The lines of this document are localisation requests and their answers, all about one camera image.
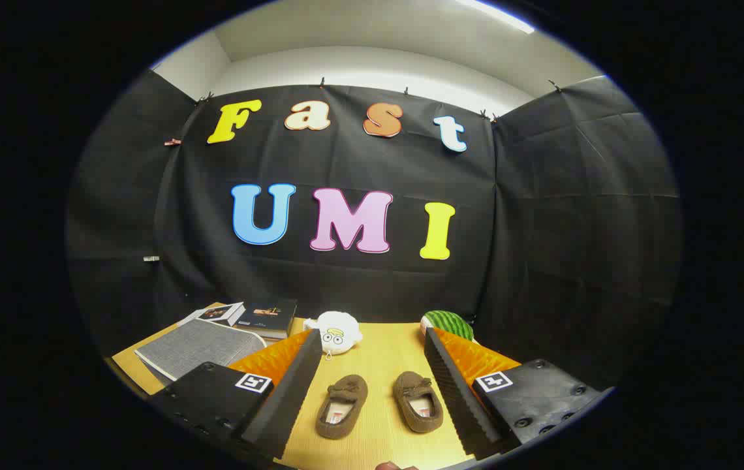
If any white plush toy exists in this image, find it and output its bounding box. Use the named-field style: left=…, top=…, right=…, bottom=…
left=303, top=311, right=364, bottom=356

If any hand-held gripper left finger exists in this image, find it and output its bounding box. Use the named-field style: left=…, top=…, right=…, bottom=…
left=148, top=328, right=324, bottom=461

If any brown fuzzy shoe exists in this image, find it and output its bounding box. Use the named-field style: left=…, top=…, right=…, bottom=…
left=392, top=371, right=444, bottom=433
left=315, top=374, right=369, bottom=439

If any black backdrop cloth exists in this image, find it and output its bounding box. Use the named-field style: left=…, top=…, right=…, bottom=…
left=65, top=69, right=683, bottom=392

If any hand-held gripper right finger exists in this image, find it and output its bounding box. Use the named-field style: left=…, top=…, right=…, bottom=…
left=423, top=326, right=611, bottom=461

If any dark blue hardcover book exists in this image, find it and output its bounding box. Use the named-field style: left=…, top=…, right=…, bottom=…
left=236, top=299, right=299, bottom=340

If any white portrait cover book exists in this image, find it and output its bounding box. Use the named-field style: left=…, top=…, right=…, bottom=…
left=179, top=302, right=245, bottom=327

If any watermelon slice plush toy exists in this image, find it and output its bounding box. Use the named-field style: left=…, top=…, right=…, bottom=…
left=420, top=310, right=475, bottom=341

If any grey fabric storage box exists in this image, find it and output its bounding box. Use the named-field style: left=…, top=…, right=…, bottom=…
left=135, top=319, right=267, bottom=383

